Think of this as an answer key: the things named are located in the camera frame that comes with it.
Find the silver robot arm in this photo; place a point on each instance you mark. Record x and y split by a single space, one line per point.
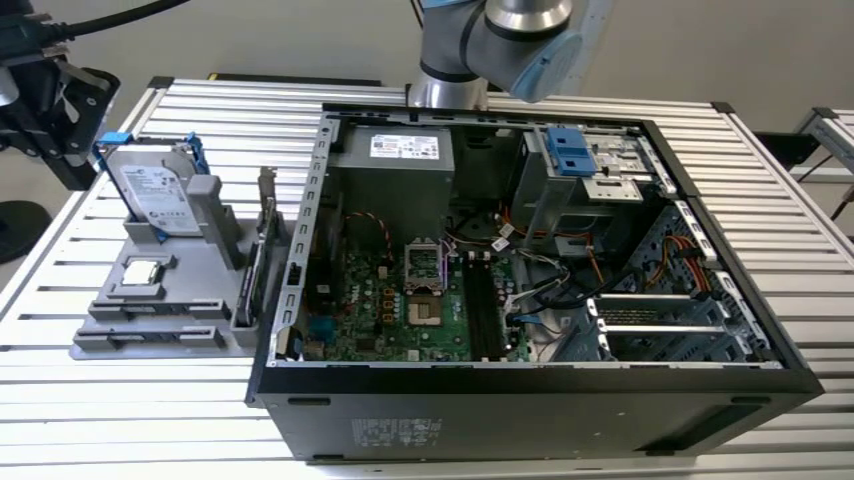
454 45

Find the black RAM slot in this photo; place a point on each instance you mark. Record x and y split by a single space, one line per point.
472 310
496 310
480 310
488 310

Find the hard disk in blue carrier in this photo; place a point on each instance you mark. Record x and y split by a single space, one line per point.
150 190

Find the black round floor base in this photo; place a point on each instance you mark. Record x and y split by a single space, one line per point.
21 225

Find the silver CPU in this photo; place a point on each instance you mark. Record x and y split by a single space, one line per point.
142 272

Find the grey parts rack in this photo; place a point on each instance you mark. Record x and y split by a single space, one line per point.
194 285

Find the graphics card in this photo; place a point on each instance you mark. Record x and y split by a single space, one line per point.
253 285

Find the black case fan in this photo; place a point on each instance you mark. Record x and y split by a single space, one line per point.
328 270

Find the grey power supply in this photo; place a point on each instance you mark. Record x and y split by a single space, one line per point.
401 190

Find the blue VGA port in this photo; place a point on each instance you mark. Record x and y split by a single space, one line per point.
322 330

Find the socket locking lever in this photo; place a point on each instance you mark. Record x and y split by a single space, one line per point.
442 265

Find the CPU socket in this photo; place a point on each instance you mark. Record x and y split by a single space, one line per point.
428 311

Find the green motherboard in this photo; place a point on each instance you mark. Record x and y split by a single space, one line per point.
434 340

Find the blue drive latch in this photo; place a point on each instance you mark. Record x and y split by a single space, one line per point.
571 150

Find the black PC case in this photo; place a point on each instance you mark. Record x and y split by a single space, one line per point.
501 425

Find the metal disk bay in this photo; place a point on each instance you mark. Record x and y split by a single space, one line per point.
657 300

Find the aluminium frame table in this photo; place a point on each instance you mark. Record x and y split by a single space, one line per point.
831 131

